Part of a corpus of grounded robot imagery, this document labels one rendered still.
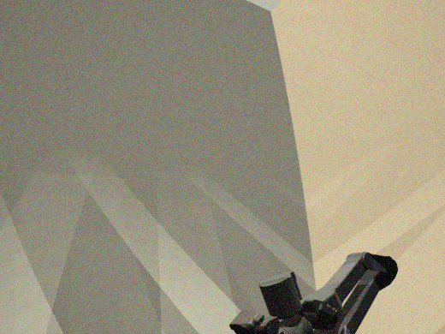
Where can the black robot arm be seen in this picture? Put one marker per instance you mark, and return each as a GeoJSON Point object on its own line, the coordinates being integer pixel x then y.
{"type": "Point", "coordinates": [321, 310]}

